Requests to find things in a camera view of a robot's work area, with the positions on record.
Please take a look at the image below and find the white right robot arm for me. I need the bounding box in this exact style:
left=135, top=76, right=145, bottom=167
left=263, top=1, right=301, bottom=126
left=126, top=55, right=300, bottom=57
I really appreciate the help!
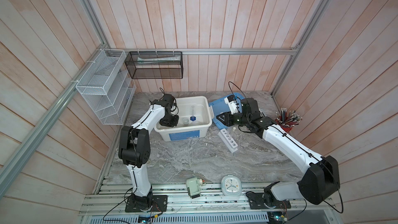
left=215, top=94, right=340, bottom=208

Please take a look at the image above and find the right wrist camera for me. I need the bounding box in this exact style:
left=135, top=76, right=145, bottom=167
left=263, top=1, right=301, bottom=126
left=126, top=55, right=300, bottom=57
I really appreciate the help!
left=224, top=94, right=236, bottom=104

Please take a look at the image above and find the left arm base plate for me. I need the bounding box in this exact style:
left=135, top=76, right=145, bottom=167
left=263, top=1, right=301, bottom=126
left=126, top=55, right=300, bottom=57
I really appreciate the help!
left=125, top=195, right=168, bottom=213

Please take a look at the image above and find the white green timer device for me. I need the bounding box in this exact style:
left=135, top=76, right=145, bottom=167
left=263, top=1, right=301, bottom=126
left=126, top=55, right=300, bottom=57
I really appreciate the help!
left=186, top=177, right=205, bottom=199

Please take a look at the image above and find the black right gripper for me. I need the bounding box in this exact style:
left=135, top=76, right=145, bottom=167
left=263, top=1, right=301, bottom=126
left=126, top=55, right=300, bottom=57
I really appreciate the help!
left=216, top=110, right=249, bottom=128

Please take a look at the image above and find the white plastic storage bin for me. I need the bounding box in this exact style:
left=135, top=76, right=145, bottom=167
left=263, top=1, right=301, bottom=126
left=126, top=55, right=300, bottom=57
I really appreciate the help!
left=154, top=96, right=212, bottom=142

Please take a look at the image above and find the blue plastic bin lid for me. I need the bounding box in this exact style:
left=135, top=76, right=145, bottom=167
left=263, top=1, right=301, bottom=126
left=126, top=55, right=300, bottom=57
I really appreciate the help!
left=209, top=93, right=245, bottom=130

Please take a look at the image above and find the small white dish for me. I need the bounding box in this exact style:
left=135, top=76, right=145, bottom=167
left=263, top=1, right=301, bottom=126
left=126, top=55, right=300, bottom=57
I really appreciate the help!
left=182, top=118, right=190, bottom=126

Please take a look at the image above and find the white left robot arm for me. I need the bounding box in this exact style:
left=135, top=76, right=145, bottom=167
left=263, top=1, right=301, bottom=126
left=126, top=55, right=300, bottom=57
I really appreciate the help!
left=118, top=93, right=179, bottom=212

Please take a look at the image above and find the white test tube rack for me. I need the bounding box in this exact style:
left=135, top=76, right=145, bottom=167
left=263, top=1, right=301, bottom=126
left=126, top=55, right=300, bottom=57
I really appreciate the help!
left=218, top=129, right=238, bottom=153

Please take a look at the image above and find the red pencil cup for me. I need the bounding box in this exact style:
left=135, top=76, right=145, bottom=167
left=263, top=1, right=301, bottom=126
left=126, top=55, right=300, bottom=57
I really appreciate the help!
left=276, top=108, right=302, bottom=133

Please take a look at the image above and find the blue base glass cylinder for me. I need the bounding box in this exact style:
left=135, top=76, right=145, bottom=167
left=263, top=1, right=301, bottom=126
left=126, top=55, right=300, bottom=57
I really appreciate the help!
left=190, top=105, right=197, bottom=121

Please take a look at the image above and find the black mesh wall basket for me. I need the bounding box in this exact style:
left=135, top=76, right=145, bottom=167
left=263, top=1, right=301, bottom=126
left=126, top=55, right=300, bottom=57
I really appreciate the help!
left=124, top=51, right=184, bottom=79

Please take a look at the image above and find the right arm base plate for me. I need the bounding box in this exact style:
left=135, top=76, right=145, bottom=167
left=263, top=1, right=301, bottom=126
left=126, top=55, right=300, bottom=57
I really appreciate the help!
left=245, top=191, right=291, bottom=209

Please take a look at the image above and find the white mesh wall shelf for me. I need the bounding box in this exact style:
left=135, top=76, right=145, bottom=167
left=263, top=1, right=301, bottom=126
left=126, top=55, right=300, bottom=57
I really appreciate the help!
left=76, top=49, right=136, bottom=125

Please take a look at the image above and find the white analog alarm clock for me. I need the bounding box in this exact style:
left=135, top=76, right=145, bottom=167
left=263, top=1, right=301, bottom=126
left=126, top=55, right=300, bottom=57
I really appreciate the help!
left=221, top=175, right=242, bottom=197

